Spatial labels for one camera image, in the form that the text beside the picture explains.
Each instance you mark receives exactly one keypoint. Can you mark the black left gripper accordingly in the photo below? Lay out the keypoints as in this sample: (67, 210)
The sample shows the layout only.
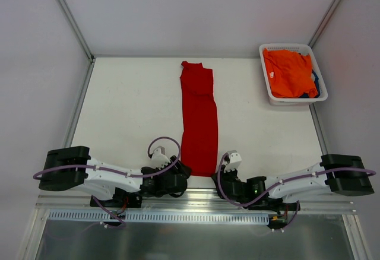
(180, 168)

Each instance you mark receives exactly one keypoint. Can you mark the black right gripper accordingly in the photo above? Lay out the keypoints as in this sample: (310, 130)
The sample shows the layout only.
(221, 177)

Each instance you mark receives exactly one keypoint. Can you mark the red polo shirt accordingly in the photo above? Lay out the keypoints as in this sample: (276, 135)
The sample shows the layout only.
(199, 146)

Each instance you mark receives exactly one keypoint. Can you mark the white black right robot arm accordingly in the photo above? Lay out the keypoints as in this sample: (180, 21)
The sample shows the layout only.
(334, 173)

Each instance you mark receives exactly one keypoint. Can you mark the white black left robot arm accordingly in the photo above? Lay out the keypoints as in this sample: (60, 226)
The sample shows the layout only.
(73, 169)

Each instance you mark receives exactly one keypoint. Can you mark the blue t shirt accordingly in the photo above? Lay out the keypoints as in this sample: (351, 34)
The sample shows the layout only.
(315, 80)

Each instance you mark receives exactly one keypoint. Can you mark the orange t shirt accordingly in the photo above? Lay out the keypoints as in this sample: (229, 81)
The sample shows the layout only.
(289, 73)

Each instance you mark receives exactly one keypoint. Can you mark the white plastic laundry basket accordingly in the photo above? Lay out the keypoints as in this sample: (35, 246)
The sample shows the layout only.
(304, 50)

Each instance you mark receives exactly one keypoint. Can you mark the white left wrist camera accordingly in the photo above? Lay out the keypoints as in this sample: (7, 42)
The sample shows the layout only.
(158, 159)

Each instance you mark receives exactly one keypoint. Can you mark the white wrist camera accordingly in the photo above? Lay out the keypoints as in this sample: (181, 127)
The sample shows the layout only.
(158, 159)
(233, 161)

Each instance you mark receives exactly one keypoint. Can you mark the aluminium mounting rail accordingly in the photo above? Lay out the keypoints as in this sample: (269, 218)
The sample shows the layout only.
(197, 200)

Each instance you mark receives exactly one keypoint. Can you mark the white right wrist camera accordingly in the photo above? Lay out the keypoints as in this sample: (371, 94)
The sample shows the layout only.
(233, 161)

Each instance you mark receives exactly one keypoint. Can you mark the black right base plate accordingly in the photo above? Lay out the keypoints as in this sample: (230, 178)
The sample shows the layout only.
(276, 205)

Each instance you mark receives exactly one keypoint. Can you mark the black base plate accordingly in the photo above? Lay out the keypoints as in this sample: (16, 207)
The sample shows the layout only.
(132, 200)
(276, 205)

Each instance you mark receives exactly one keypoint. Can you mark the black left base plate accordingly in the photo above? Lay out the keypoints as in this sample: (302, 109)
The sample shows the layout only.
(132, 200)

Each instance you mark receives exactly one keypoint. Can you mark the white slotted cable duct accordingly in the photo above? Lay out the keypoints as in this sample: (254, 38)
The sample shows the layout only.
(161, 217)

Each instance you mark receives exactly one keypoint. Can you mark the aluminium frame post left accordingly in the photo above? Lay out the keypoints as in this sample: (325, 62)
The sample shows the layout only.
(63, 5)

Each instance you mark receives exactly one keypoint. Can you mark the aluminium frame post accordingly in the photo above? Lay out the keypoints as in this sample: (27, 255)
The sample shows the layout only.
(333, 7)
(63, 5)

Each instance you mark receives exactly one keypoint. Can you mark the aluminium frame post right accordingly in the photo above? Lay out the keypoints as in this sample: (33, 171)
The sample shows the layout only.
(333, 7)

